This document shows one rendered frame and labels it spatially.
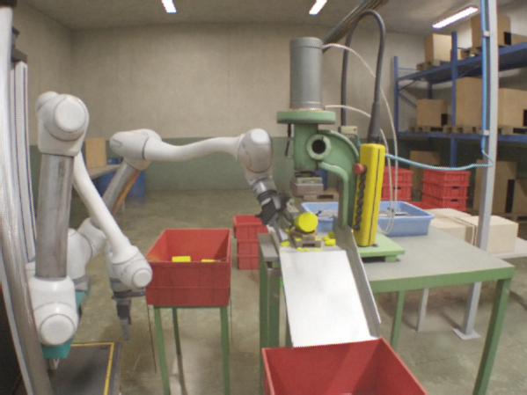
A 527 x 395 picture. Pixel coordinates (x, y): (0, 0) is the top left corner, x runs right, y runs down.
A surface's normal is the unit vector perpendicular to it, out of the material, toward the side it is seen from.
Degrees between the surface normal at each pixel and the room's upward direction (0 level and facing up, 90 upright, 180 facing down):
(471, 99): 90
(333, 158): 90
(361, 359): 90
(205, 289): 90
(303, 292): 30
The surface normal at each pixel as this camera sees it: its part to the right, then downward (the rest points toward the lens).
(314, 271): 0.04, -0.77
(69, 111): 0.65, 0.04
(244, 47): 0.09, 0.17
